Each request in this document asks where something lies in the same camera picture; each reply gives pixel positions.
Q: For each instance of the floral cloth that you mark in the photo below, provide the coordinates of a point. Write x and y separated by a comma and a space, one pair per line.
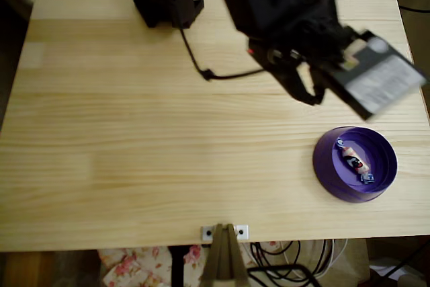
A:
134, 267

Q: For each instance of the black table leg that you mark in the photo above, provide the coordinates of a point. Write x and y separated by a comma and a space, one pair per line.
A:
178, 267

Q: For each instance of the white candy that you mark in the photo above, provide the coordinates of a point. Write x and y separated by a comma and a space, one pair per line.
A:
352, 161

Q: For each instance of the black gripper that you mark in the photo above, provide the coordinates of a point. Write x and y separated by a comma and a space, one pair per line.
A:
291, 71

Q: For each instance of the purple round bowl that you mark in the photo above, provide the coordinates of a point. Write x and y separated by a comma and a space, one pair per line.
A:
322, 166

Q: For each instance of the metal table clamp bracket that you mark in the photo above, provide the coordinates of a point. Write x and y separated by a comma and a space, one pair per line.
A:
223, 260

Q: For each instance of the silver metal bracket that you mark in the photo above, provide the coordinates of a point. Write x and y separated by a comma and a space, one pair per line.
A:
242, 232

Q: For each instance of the grey camera box with label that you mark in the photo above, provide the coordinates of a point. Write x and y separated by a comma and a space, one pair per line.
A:
379, 82

